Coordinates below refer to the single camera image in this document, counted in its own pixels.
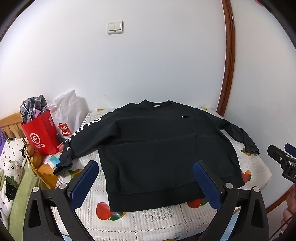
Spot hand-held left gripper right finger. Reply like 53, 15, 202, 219
193, 160, 270, 241

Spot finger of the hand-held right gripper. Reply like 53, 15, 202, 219
284, 143, 296, 159
267, 145, 290, 165

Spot black cable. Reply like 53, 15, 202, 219
269, 209, 294, 241

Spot brown wooden door frame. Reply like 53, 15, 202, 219
216, 0, 236, 116

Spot white floral cloth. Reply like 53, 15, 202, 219
0, 137, 29, 216

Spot wooden headboard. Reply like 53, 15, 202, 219
0, 112, 25, 141

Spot red paper bag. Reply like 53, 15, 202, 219
20, 109, 60, 155

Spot black sweatshirt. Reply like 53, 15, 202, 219
54, 99, 260, 212

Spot wooden bedside table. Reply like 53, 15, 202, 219
30, 153, 59, 189

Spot grey plaid cloth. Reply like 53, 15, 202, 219
20, 95, 49, 123

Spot person's right hand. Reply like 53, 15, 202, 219
282, 184, 296, 229

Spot small pink and teal boxes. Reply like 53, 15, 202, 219
43, 154, 63, 168

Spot white plastic bag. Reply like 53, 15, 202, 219
48, 89, 80, 142

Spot green blanket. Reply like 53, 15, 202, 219
0, 160, 40, 232

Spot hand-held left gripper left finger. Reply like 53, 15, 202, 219
23, 160, 100, 241

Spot fruit print bed sheet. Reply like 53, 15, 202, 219
52, 107, 272, 241

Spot white wall light switch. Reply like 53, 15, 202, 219
107, 20, 124, 35

